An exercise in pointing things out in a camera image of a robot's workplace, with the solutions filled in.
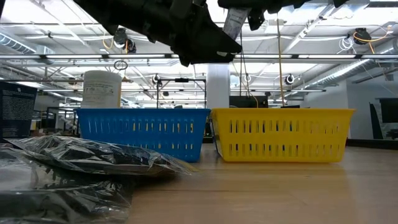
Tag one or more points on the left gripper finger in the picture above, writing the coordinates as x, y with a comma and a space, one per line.
202, 40

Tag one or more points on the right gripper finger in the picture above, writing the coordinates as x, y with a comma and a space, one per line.
256, 18

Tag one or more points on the grey white sachet packet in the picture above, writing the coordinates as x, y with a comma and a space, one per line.
234, 21

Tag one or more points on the clear bag black items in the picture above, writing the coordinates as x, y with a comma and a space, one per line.
93, 155

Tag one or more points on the large clear plastic bag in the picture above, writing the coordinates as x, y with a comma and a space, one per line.
62, 202

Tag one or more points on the white column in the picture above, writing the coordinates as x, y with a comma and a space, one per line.
217, 90

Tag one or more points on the long ceiling light strip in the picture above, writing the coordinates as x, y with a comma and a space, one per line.
74, 56

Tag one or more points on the black monitor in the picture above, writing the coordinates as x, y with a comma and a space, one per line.
245, 102

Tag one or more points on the white wipes canister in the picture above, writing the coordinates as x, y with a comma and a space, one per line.
101, 90

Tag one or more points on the blue plastic slotted basket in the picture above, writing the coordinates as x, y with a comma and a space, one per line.
140, 137

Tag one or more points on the yellow plastic slotted basket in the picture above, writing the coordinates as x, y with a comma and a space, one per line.
280, 137

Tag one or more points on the black monitor screen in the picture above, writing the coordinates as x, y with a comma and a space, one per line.
390, 110

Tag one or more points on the black leaning panel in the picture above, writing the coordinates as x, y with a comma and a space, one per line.
375, 124

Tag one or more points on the silver ventilation duct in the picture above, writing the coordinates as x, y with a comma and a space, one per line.
15, 43
351, 70

